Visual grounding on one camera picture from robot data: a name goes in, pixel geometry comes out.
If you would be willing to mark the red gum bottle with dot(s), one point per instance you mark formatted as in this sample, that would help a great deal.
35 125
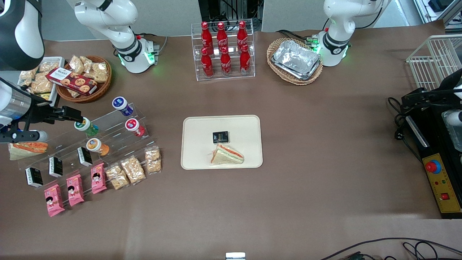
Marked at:
133 125

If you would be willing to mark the aluminium foil tray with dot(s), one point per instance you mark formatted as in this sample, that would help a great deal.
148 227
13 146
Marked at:
296 57

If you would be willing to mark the orange gum bottle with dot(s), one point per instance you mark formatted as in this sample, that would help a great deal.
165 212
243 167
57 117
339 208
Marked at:
94 145

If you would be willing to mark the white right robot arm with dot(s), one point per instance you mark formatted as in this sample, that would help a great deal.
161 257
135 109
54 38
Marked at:
108 14

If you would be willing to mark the beige plastic tray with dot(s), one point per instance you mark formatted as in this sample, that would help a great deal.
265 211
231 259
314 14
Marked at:
245 130

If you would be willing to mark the grey shelf with equipment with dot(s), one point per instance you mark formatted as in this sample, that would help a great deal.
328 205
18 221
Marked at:
438 5

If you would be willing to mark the brown wicker basket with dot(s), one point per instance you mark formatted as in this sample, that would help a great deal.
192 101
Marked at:
97 90

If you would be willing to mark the small black snack box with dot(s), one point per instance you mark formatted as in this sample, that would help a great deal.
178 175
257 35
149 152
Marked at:
85 156
220 137
34 177
56 167

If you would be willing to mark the red emergency stop button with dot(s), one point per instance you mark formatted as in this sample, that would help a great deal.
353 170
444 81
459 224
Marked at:
432 167

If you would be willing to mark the clear bag of granola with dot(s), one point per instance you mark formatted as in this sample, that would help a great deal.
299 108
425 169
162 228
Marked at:
42 86
100 71
116 177
74 93
86 62
153 160
28 76
76 64
133 169
48 66

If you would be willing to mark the small silver device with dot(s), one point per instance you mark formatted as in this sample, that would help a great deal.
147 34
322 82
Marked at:
235 256

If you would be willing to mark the clear acrylic stepped shelf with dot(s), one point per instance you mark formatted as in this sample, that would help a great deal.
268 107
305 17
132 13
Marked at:
112 126

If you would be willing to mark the light wicker basket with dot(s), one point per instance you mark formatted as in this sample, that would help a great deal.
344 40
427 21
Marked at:
274 47

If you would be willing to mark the black equipment rack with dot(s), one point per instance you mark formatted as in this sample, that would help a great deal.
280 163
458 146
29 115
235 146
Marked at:
209 9

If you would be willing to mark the white plastic bin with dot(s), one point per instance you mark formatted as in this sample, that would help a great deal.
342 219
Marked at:
60 63

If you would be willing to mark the red cookie box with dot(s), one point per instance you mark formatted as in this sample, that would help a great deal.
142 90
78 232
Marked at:
72 81

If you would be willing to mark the red cola bottle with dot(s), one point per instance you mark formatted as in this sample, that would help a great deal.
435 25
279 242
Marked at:
242 35
245 61
222 36
226 64
206 36
207 65

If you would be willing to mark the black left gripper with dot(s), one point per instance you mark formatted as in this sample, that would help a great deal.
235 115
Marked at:
441 94

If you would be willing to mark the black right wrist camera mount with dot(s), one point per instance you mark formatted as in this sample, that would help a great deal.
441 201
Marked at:
21 136

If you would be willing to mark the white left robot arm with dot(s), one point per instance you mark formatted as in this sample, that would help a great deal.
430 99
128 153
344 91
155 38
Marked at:
339 14

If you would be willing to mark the yellow snack packet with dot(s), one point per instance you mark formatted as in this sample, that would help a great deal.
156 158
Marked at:
44 96

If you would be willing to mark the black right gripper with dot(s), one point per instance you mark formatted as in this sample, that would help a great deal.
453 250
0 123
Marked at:
39 111

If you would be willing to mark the clear acrylic bottle rack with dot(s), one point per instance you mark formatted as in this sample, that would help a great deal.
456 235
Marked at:
195 36

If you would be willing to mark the black machine with yellow panel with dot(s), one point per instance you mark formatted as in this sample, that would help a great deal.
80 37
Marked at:
433 144

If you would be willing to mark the green gum bottle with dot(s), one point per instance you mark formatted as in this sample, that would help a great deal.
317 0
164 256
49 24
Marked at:
85 125

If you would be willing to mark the wrapped triangle sandwich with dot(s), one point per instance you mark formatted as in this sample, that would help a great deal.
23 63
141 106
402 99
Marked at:
225 156
29 148

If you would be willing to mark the pink snack packet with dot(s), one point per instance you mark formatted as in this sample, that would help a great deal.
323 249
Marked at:
98 178
75 190
54 200

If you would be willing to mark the blue gum bottle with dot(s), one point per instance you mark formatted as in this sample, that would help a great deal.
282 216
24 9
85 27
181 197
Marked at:
121 104

